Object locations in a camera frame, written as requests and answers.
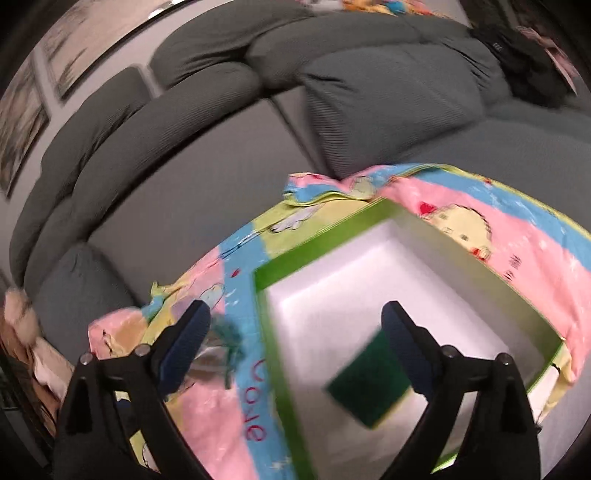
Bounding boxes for green scouring sponge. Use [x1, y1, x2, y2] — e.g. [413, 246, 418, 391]
[327, 330, 411, 429]

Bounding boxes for beige brown clothing pile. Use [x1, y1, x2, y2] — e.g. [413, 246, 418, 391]
[1, 288, 73, 437]

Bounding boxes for small grey cushion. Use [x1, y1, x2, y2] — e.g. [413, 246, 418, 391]
[33, 243, 136, 364]

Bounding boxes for colourful cartoon blanket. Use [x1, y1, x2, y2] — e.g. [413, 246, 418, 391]
[88, 164, 590, 479]

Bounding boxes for green white storage box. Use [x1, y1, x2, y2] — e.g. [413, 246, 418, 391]
[253, 200, 563, 479]

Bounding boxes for grey corner sofa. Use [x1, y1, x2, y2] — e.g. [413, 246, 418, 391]
[8, 0, 591, 365]

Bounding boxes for grey sofa throw pillow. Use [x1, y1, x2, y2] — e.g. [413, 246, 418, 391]
[301, 44, 485, 178]

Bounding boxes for black clothing on sofa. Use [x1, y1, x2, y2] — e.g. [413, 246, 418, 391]
[471, 24, 578, 108]

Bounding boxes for plush toys on sofa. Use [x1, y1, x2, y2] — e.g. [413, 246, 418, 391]
[301, 0, 444, 18]

